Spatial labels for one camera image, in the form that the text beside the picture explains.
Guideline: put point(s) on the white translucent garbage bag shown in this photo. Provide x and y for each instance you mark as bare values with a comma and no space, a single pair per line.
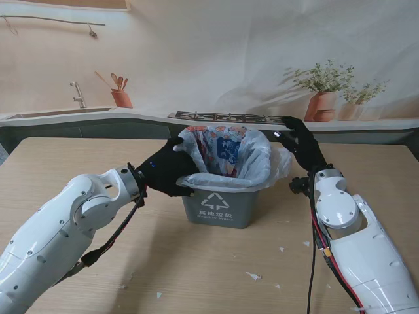
258,163

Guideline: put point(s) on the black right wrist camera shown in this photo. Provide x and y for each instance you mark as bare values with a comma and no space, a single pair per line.
298,185

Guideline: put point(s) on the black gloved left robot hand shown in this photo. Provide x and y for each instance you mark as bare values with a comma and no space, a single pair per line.
163,173

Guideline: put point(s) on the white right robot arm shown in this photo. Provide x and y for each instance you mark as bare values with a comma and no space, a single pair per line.
360,255

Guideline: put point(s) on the printed kitchen backdrop cloth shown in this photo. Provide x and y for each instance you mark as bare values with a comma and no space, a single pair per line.
209,49

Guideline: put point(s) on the large white paper scrap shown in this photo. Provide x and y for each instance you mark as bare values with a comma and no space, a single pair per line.
253,276

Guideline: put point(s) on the grey plastic waste bin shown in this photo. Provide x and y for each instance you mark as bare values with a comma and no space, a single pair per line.
196,212

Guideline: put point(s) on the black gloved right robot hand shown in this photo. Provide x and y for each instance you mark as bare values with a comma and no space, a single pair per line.
306,147

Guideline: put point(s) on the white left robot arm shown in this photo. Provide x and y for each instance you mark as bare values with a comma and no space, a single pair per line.
59,229

